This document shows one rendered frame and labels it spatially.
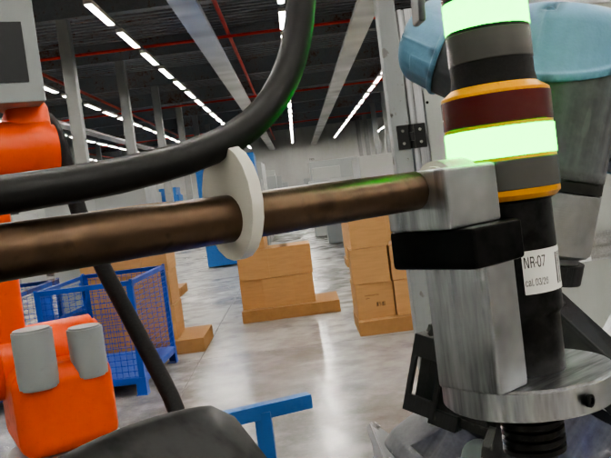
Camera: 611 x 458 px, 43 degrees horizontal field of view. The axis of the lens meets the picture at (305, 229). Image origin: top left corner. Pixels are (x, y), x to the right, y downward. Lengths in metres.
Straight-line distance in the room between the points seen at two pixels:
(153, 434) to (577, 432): 0.71
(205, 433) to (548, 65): 0.28
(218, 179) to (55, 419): 3.94
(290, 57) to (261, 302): 9.39
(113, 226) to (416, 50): 0.47
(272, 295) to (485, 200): 9.30
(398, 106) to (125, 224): 1.96
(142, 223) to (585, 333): 0.34
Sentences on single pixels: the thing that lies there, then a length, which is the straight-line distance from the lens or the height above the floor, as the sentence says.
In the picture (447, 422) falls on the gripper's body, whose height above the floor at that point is 1.39.
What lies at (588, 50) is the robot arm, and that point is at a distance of 0.48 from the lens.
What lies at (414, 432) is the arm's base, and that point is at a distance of 1.08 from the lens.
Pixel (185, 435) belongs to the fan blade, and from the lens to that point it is 0.40.
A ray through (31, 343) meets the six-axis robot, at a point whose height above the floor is 0.97.
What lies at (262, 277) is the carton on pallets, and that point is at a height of 0.52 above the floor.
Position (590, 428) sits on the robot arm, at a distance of 1.01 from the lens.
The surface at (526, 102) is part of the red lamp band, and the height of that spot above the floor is 1.57.
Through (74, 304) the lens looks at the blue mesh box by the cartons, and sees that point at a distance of 6.78.
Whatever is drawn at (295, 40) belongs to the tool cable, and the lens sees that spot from 0.25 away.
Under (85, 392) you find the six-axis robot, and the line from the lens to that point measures 4.16.
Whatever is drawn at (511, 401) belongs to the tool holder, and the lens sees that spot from 0.30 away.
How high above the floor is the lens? 1.55
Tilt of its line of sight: 3 degrees down
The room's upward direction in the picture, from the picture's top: 7 degrees counter-clockwise
